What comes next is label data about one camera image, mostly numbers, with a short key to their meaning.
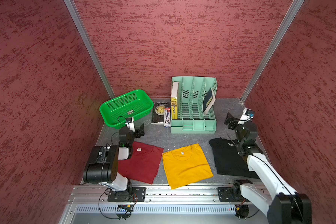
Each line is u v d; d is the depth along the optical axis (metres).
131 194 0.72
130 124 0.80
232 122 0.72
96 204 0.68
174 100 0.87
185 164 0.84
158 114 1.10
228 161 0.87
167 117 1.04
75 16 0.74
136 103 1.17
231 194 0.73
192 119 0.97
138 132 0.84
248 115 0.67
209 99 1.03
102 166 0.43
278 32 0.81
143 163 0.84
